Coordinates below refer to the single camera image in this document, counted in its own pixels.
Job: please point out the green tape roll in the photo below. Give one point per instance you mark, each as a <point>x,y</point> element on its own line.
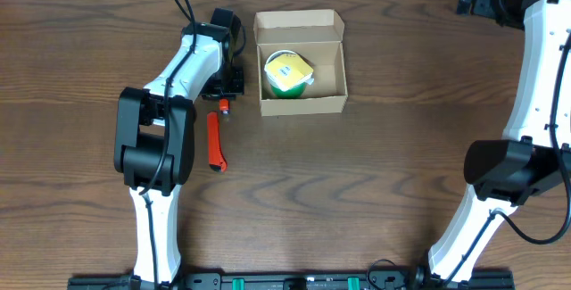
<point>290,91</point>

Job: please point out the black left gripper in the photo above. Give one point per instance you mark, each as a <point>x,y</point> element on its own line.
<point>224,86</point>

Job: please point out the brown cardboard box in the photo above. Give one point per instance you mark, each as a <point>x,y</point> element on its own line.
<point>317,36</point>

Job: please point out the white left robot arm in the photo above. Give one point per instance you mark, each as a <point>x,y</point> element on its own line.
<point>154,141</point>

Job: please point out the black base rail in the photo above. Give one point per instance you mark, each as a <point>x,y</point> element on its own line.
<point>375,279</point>

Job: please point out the yellow sticky note pad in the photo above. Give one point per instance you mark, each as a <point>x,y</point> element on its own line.
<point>287,71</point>

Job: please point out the red utility knife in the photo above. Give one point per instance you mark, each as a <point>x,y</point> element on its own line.
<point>217,161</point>

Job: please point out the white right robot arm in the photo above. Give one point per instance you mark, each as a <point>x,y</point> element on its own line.
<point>532,156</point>

